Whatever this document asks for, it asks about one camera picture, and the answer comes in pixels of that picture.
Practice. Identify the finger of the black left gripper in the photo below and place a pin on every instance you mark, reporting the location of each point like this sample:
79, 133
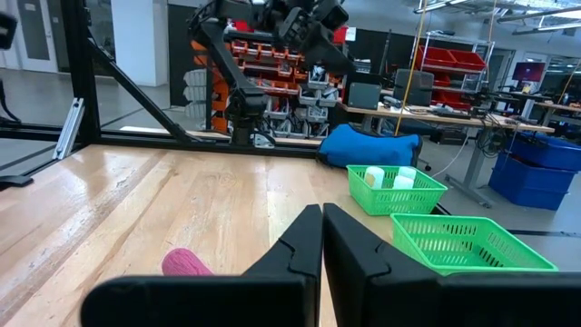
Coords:
333, 56

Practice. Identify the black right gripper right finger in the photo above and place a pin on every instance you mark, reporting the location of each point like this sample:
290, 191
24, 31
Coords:
377, 295

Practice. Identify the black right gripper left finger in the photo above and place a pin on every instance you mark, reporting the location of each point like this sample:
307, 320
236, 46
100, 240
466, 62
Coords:
281, 290

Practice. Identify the plain white bottle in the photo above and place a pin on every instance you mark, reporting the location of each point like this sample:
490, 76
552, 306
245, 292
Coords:
407, 171
403, 182

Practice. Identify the white bottle yellow label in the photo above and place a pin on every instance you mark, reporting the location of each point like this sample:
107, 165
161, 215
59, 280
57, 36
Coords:
374, 177

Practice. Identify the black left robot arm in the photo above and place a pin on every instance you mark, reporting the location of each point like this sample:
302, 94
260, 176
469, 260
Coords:
227, 59

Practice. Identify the orange and grey bin rack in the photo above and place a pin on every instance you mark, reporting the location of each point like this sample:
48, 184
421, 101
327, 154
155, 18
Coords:
272, 59

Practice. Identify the green plastic basket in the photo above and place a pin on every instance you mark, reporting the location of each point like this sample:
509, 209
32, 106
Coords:
390, 202
454, 247

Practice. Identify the red bin shelf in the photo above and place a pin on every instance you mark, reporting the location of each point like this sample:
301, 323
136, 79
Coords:
449, 59

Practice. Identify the blue storage bin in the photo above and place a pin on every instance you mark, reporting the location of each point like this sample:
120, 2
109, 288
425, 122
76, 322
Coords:
549, 152
531, 186

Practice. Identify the dark grey equipment case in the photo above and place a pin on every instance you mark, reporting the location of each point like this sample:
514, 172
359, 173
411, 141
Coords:
363, 95

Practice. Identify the blue zip pouch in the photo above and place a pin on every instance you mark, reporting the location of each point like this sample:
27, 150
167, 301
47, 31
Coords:
370, 147

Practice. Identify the pink bandage roll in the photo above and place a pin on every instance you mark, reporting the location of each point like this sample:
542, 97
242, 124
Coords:
184, 264

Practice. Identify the wooden office desk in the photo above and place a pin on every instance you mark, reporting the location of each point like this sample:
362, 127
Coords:
445, 119

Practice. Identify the white building column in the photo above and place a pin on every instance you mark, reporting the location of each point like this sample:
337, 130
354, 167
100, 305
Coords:
140, 41

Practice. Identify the red screen monitor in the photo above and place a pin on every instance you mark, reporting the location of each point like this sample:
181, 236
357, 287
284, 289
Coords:
528, 72

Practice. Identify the black aluminium table frame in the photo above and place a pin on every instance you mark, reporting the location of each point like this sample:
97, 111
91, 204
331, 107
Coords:
81, 68

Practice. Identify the silver aluminium bracket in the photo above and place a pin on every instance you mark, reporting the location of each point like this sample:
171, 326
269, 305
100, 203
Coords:
68, 129

